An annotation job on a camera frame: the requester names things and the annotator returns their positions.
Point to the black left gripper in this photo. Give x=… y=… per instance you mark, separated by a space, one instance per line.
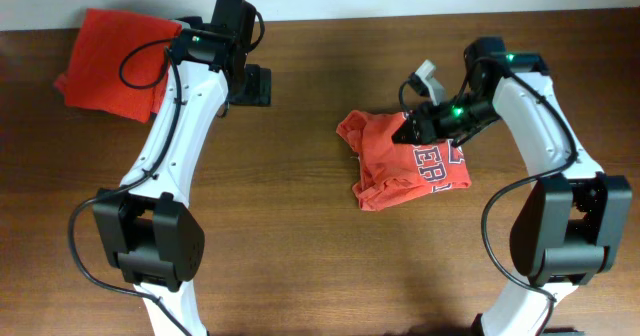
x=258 y=87

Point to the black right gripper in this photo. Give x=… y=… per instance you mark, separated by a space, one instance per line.
x=428 y=125

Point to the orange t-shirt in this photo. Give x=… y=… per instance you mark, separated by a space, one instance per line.
x=390 y=173

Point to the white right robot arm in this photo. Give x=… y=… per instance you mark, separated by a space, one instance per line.
x=571 y=225

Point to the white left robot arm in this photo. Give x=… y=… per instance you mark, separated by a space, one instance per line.
x=145 y=226

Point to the folded orange shirt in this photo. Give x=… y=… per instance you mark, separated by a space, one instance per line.
x=116 y=64

